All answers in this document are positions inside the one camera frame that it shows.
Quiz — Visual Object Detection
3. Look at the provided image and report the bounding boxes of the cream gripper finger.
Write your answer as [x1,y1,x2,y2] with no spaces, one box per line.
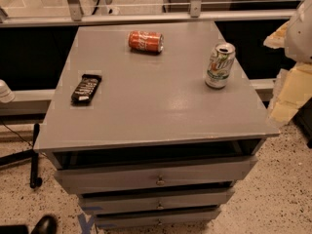
[263,21,289,49]
[268,62,312,124]

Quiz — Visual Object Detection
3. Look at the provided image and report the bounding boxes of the white green 7up can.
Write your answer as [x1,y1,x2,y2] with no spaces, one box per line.
[205,42,236,89]

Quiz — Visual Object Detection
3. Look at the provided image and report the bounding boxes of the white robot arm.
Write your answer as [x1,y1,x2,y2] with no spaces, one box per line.
[263,0,312,126]

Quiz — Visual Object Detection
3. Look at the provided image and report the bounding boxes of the red coke can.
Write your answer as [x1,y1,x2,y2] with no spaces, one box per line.
[128,30,164,53]

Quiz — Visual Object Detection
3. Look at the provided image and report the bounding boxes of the top grey drawer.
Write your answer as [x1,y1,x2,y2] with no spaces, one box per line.
[55,156,257,194]

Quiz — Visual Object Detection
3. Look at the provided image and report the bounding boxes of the grey drawer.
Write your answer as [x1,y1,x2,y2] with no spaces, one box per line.
[96,207,220,229]
[55,156,257,194]
[79,188,234,215]

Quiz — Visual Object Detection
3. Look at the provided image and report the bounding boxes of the grey drawer cabinet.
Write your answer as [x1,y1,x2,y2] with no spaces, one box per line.
[33,20,281,230]

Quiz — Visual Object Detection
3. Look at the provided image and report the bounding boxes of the black chocolate bar wrapper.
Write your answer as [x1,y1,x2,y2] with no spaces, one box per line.
[71,74,102,103]

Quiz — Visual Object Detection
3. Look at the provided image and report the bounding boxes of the grey metal railing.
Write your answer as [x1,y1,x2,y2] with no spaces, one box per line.
[0,0,303,27]

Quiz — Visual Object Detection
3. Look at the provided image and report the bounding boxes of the bottom grey drawer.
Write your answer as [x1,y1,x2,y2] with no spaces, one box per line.
[96,207,220,229]

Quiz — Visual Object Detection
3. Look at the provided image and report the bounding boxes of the middle grey drawer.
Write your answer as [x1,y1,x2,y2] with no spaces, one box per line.
[79,188,234,215]

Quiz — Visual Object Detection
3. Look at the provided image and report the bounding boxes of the black tripod stand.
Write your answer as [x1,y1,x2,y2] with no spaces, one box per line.
[0,123,43,189]

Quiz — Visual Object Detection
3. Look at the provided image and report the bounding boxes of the white cylindrical object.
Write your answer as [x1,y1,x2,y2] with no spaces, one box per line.
[0,80,15,103]

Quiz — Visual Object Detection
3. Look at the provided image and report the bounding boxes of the black shoe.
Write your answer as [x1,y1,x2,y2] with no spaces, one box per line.
[30,215,58,234]

